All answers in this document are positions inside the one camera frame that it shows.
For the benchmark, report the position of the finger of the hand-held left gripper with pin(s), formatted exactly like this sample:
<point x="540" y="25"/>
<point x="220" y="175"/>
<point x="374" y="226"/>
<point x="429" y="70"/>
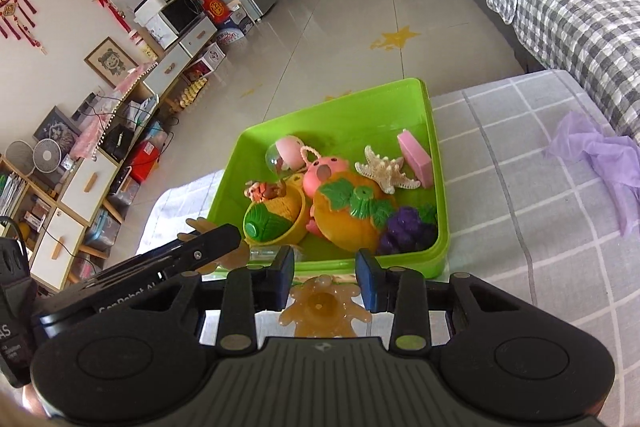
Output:
<point x="210" y="244"/>

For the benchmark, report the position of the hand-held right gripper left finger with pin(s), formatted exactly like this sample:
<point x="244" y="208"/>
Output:
<point x="283" y="279"/>

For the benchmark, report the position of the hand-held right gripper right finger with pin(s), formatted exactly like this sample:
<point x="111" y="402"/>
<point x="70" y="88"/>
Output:
<point x="367" y="279"/>

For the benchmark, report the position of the amber hand-shaped toy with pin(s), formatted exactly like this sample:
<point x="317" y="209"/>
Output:
<point x="320" y="312"/>
<point x="235" y="258"/>

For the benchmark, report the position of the orange toy pumpkin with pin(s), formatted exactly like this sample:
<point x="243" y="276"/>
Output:
<point x="345" y="227"/>

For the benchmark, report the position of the purple toy grapes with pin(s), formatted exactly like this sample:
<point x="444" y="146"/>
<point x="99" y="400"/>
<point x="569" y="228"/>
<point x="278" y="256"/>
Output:
<point x="400" y="232"/>

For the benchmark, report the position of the green toy vegetable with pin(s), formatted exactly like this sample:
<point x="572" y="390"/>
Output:
<point x="262" y="219"/>

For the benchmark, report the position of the small orange toy figure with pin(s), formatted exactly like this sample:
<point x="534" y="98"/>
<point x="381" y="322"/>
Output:
<point x="260" y="192"/>

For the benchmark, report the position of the yellow toy pot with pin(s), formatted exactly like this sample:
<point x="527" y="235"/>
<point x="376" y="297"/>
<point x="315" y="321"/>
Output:
<point x="296" y="207"/>

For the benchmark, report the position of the beige starfish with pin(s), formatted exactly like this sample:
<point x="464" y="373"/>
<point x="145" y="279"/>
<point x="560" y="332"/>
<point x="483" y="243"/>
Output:
<point x="382" y="172"/>

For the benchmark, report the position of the pink animal toy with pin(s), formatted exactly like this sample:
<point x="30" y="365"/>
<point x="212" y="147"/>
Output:
<point x="322" y="174"/>

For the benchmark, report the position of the pink round toy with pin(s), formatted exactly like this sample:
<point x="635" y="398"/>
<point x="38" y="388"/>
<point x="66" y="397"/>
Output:
<point x="290" y="147"/>

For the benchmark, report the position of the pink card box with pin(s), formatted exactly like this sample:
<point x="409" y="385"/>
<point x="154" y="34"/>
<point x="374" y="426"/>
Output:
<point x="417" y="157"/>

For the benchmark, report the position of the green plastic box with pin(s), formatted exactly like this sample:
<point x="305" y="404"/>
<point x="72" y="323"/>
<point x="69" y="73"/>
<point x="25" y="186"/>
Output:
<point x="350" y="117"/>

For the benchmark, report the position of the red storage box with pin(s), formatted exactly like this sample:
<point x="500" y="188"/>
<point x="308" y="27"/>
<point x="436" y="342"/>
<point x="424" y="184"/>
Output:
<point x="147" y="159"/>

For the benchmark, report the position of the grey checked table cloth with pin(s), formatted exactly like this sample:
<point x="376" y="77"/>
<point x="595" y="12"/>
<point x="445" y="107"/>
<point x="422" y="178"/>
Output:
<point x="500" y="207"/>

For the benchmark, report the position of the row of yellow figurines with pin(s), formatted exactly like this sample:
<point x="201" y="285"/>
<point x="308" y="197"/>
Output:
<point x="192" y="92"/>

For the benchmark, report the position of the dark framed picture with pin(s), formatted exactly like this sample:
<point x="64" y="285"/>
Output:
<point x="55" y="124"/>

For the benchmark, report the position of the white wooden cabinet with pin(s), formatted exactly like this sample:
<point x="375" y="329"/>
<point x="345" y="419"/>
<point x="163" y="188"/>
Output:
<point x="165" y="72"/>

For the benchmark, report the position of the pink lace cloth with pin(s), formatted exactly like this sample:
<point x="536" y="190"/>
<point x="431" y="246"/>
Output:
<point x="130" y="79"/>

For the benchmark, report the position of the white carton with red print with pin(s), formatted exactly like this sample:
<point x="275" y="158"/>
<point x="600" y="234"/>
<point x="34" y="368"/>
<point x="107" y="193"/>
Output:
<point x="214" y="56"/>

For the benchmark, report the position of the framed bear picture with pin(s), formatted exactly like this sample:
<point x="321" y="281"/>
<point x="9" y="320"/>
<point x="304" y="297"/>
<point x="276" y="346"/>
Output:
<point x="110" y="62"/>

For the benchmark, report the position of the blue and white carton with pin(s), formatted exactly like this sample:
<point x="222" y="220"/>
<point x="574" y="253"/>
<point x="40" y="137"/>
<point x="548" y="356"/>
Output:
<point x="232" y="32"/>

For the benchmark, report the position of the red gift box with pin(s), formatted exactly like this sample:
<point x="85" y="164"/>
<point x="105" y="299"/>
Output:
<point x="215" y="7"/>

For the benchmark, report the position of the yellow star floor sticker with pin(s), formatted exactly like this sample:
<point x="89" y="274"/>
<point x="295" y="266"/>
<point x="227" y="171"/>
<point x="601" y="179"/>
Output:
<point x="397" y="38"/>

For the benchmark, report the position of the purple glove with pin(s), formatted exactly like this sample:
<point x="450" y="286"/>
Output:
<point x="600" y="152"/>

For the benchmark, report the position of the red knot wall ornament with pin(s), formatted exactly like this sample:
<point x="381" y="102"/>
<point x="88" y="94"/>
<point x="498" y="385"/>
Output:
<point x="15" y="14"/>

